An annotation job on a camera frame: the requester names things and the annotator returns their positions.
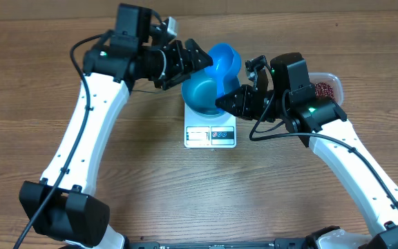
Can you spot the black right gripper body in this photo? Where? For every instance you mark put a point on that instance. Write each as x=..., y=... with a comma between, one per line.
x=255, y=101

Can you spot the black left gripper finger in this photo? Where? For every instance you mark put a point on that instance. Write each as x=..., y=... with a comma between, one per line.
x=168, y=80
x=197, y=58

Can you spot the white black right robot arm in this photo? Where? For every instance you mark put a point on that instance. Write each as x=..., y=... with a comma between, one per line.
x=282, y=90

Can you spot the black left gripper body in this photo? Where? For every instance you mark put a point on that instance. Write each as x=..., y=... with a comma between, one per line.
x=175, y=60

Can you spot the blue metal bowl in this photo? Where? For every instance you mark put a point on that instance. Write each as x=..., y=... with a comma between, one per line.
x=200, y=93

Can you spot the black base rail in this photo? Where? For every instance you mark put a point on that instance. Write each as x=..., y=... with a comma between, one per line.
x=293, y=243

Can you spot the white digital kitchen scale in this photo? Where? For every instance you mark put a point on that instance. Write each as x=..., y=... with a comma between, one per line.
x=209, y=131

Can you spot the red beans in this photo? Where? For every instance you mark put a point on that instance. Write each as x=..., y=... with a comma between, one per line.
x=324, y=90

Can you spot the clear plastic food container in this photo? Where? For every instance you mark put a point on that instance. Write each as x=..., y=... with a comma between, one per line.
x=332, y=80

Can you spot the blue plastic measuring scoop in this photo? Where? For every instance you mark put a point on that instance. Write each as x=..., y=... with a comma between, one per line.
x=225, y=69

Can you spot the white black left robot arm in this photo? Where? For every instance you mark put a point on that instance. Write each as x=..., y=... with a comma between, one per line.
x=62, y=204

